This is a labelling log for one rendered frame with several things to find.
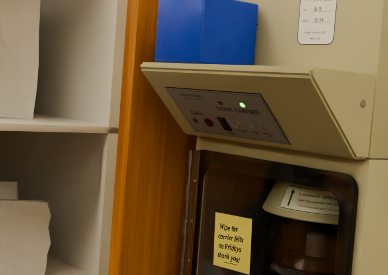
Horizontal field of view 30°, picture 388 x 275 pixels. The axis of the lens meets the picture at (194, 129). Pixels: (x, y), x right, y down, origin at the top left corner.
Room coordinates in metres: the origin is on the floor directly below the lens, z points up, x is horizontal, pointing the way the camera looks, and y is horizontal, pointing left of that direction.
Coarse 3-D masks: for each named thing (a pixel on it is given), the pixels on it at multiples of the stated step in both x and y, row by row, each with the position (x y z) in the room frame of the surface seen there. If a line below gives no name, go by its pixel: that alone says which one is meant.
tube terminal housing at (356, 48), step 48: (240, 0) 1.04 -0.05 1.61; (288, 0) 0.97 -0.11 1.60; (384, 0) 0.85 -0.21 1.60; (288, 48) 0.96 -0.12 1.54; (336, 48) 0.90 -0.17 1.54; (384, 48) 0.86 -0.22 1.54; (384, 96) 0.86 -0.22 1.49; (240, 144) 1.02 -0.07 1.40; (384, 144) 0.87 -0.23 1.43; (384, 192) 0.87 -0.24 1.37; (384, 240) 0.88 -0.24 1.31
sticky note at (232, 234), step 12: (216, 216) 1.04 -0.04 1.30; (228, 216) 1.02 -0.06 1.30; (216, 228) 1.03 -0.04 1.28; (228, 228) 1.01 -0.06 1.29; (240, 228) 0.99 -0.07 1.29; (216, 240) 1.03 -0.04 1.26; (228, 240) 1.01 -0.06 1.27; (240, 240) 0.99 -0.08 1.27; (216, 252) 1.03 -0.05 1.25; (228, 252) 1.01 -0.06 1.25; (240, 252) 0.99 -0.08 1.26; (216, 264) 1.03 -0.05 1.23; (228, 264) 1.01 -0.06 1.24; (240, 264) 0.99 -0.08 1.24
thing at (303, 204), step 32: (224, 160) 1.03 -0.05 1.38; (256, 160) 0.98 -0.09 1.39; (224, 192) 1.03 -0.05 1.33; (256, 192) 0.98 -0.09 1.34; (288, 192) 0.93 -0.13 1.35; (320, 192) 0.89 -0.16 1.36; (352, 192) 0.85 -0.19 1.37; (256, 224) 0.97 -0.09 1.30; (288, 224) 0.93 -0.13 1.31; (320, 224) 0.89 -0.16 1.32; (352, 224) 0.85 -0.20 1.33; (256, 256) 0.97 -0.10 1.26; (288, 256) 0.92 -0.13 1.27; (320, 256) 0.88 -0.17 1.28; (352, 256) 0.85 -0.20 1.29
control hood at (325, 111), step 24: (144, 72) 1.02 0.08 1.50; (168, 72) 0.98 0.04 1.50; (192, 72) 0.94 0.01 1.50; (216, 72) 0.90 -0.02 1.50; (240, 72) 0.87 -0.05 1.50; (264, 72) 0.83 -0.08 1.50; (288, 72) 0.80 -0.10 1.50; (312, 72) 0.78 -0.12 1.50; (336, 72) 0.81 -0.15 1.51; (168, 96) 1.03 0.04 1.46; (264, 96) 0.87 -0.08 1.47; (288, 96) 0.83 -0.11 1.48; (312, 96) 0.80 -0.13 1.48; (336, 96) 0.81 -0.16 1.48; (360, 96) 0.83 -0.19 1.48; (288, 120) 0.87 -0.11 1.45; (312, 120) 0.84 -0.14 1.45; (336, 120) 0.81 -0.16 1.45; (360, 120) 0.84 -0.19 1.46; (264, 144) 0.95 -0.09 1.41; (312, 144) 0.87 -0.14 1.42; (336, 144) 0.84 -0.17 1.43; (360, 144) 0.84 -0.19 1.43
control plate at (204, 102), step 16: (176, 96) 1.01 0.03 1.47; (192, 96) 0.98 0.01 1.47; (208, 96) 0.95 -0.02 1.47; (224, 96) 0.92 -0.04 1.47; (240, 96) 0.90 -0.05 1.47; (256, 96) 0.88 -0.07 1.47; (192, 112) 1.01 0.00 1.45; (208, 112) 0.98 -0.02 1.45; (224, 112) 0.95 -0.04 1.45; (240, 112) 0.93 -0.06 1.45; (256, 112) 0.90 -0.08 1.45; (192, 128) 1.05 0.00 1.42; (208, 128) 1.02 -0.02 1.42; (240, 128) 0.96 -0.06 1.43; (256, 128) 0.93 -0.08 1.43; (272, 128) 0.90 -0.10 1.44; (288, 144) 0.91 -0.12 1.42
